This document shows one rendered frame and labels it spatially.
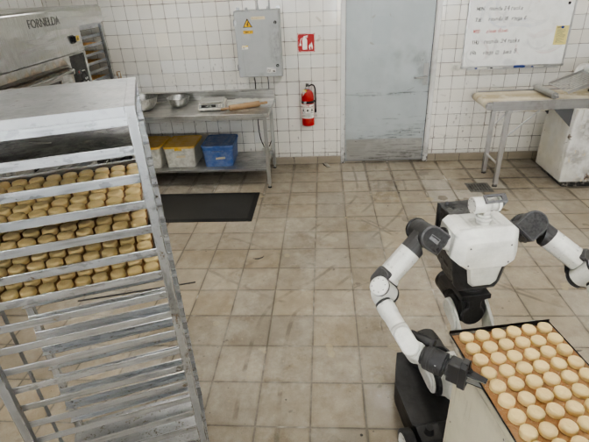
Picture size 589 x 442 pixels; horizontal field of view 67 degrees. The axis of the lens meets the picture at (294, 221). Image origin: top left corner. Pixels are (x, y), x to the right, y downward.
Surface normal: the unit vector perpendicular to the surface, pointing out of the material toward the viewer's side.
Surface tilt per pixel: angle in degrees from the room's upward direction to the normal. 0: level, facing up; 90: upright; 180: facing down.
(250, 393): 0
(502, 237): 45
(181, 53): 90
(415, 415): 0
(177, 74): 90
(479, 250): 90
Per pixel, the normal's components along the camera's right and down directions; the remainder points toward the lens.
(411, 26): -0.05, 0.48
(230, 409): -0.04, -0.88
